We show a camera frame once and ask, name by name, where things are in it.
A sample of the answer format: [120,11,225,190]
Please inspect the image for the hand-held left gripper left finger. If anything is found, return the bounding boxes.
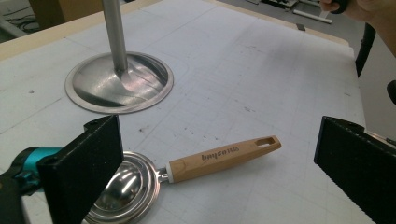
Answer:
[36,115,124,224]

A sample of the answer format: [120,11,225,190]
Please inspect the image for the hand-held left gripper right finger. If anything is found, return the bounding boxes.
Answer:
[313,116,396,224]

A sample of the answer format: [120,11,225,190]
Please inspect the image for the metal stand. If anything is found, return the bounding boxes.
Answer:
[64,0,175,115]

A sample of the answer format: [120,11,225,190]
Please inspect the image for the metal scoop with wooden handle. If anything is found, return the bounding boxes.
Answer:
[83,134,283,224]

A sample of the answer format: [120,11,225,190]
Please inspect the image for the white grid mat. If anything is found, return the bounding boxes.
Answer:
[0,0,376,224]

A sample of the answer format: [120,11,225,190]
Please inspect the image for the brown cardboard box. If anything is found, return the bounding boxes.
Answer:
[28,0,106,31]

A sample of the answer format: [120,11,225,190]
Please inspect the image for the aluminium rail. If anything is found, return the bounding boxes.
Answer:
[291,8,333,25]

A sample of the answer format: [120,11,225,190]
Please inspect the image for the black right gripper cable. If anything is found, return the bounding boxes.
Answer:
[355,22,377,77]

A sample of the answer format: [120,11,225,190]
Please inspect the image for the black floor cables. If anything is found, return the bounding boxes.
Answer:
[4,5,42,35]

